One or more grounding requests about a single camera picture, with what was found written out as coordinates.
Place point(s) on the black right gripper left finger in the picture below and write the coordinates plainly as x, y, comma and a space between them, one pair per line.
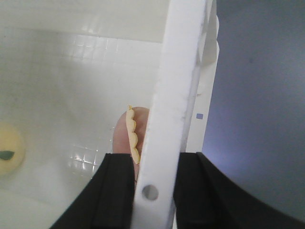
107, 200

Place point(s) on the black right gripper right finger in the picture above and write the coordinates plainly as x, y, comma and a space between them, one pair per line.
206, 199

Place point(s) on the pink plush dinosaur toy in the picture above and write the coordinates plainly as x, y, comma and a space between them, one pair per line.
129, 134

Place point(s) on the yellow plush toy green crest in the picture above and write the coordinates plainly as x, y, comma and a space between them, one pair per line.
12, 148

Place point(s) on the white Totelife plastic crate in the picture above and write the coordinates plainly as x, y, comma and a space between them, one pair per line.
70, 68

